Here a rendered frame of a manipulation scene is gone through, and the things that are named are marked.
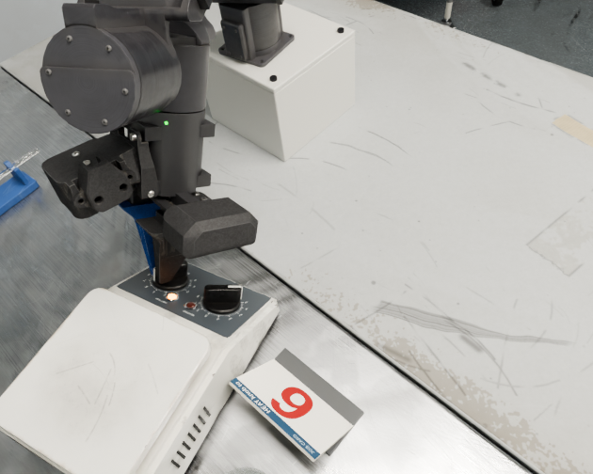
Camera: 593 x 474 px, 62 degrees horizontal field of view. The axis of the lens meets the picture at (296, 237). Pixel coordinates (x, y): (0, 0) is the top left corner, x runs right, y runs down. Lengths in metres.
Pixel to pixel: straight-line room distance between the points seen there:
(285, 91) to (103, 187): 0.27
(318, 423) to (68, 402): 0.19
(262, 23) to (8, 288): 0.39
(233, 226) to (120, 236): 0.26
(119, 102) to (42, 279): 0.33
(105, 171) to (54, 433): 0.18
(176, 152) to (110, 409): 0.19
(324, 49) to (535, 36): 2.07
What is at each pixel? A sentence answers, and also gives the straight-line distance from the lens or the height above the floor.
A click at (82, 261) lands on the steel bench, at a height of 0.90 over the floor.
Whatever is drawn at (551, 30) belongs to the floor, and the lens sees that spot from 2.66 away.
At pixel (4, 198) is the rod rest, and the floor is 0.91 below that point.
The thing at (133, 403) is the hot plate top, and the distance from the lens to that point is 0.38.
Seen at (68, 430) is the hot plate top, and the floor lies 0.99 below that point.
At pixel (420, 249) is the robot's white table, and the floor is 0.90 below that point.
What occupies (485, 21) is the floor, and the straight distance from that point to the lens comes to 2.67.
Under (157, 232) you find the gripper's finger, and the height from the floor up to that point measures 1.04.
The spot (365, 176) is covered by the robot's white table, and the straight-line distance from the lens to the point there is 0.58.
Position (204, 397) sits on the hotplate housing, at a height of 0.96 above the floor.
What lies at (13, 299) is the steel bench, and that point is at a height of 0.90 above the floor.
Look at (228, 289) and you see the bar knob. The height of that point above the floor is 0.96.
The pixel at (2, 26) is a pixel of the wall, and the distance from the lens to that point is 1.84.
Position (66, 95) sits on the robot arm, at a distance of 0.31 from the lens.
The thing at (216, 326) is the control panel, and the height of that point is 0.96.
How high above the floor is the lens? 1.32
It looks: 53 degrees down
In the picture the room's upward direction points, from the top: 9 degrees counter-clockwise
